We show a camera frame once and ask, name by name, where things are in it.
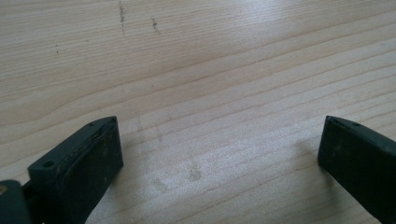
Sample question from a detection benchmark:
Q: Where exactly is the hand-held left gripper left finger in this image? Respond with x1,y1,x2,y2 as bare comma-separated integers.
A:
21,116,124,224

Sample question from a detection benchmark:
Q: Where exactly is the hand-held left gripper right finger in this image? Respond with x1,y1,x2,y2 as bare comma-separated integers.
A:
317,115,396,224

